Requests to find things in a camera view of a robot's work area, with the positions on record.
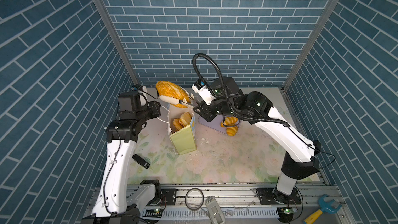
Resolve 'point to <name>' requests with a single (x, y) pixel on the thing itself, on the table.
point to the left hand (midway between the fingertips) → (158, 103)
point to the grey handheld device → (213, 210)
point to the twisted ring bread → (178, 124)
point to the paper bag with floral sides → (185, 139)
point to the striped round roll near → (231, 131)
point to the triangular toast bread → (185, 118)
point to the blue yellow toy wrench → (326, 207)
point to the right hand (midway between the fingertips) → (195, 104)
